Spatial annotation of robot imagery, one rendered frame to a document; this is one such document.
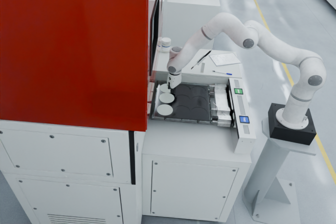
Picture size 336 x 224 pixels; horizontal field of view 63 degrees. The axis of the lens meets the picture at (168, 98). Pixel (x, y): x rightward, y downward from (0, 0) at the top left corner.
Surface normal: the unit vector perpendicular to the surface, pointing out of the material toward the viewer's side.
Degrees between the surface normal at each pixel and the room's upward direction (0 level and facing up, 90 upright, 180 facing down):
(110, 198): 90
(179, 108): 0
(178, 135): 0
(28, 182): 90
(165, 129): 0
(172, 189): 90
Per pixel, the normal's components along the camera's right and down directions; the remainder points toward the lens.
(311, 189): 0.06, -0.75
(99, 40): -0.06, 0.65
